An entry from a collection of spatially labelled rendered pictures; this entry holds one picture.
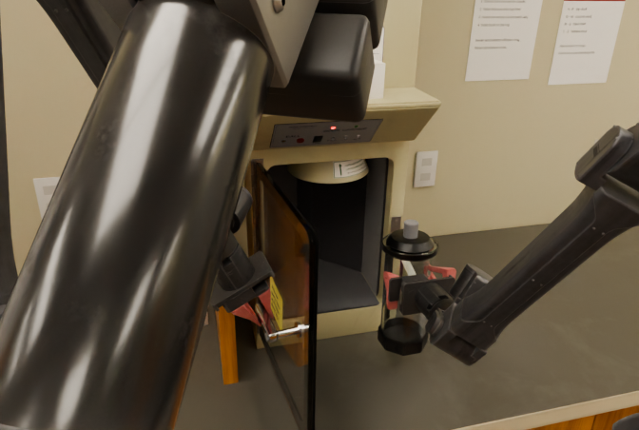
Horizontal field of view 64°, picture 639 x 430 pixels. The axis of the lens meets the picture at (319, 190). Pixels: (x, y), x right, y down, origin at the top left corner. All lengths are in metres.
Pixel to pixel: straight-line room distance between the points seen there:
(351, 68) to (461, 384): 1.01
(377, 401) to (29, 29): 1.11
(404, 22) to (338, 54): 0.80
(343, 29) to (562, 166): 1.70
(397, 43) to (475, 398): 0.70
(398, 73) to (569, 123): 0.93
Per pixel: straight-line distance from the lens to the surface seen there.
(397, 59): 1.00
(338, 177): 1.04
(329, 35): 0.21
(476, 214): 1.77
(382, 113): 0.89
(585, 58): 1.80
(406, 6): 0.99
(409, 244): 0.99
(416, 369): 1.17
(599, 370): 1.31
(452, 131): 1.60
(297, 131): 0.89
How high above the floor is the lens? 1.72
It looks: 23 degrees down
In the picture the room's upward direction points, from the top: 1 degrees clockwise
